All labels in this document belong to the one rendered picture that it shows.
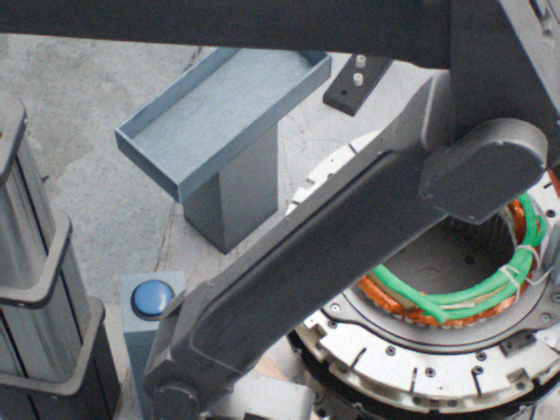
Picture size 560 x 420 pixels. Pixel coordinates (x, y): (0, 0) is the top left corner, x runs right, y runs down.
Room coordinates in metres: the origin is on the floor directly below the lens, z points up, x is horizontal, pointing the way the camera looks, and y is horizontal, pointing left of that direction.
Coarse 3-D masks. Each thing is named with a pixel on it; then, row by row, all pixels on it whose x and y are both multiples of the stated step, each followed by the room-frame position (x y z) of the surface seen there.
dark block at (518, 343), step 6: (528, 330) 0.56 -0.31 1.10; (516, 336) 0.55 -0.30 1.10; (522, 336) 0.55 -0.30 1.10; (528, 336) 0.55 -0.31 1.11; (534, 336) 0.55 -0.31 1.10; (504, 342) 0.55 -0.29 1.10; (510, 342) 0.55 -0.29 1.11; (516, 342) 0.55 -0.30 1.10; (522, 342) 0.55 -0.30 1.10; (528, 342) 0.55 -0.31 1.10; (534, 342) 0.55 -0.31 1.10; (504, 348) 0.54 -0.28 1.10; (510, 348) 0.54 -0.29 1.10; (516, 348) 0.54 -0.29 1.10; (522, 348) 0.54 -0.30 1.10; (504, 354) 0.54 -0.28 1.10; (510, 354) 0.54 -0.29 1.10
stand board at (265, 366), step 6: (264, 354) 0.58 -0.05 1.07; (264, 360) 0.57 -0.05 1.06; (270, 360) 0.57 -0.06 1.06; (258, 366) 0.56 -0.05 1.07; (264, 366) 0.56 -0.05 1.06; (270, 366) 0.56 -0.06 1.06; (276, 366) 0.56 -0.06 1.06; (258, 372) 0.56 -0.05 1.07; (264, 372) 0.56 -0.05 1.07; (270, 372) 0.56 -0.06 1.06; (276, 372) 0.56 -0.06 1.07; (282, 378) 0.55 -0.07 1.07; (312, 414) 0.51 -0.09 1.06
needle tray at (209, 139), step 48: (240, 48) 1.00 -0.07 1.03; (192, 96) 0.94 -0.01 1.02; (240, 96) 0.93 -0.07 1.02; (288, 96) 0.90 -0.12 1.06; (144, 144) 0.88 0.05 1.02; (192, 144) 0.87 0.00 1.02; (240, 144) 0.85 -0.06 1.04; (192, 192) 0.81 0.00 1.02; (240, 192) 0.87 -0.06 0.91; (240, 240) 0.87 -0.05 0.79
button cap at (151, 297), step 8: (144, 288) 0.68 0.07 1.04; (152, 288) 0.68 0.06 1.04; (160, 288) 0.68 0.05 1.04; (136, 296) 0.67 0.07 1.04; (144, 296) 0.67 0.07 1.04; (152, 296) 0.67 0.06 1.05; (160, 296) 0.67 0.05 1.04; (168, 296) 0.67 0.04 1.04; (136, 304) 0.66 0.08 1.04; (144, 304) 0.66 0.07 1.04; (152, 304) 0.66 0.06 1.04; (160, 304) 0.66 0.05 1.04; (144, 312) 0.65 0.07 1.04; (152, 312) 0.65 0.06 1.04; (160, 312) 0.65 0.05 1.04
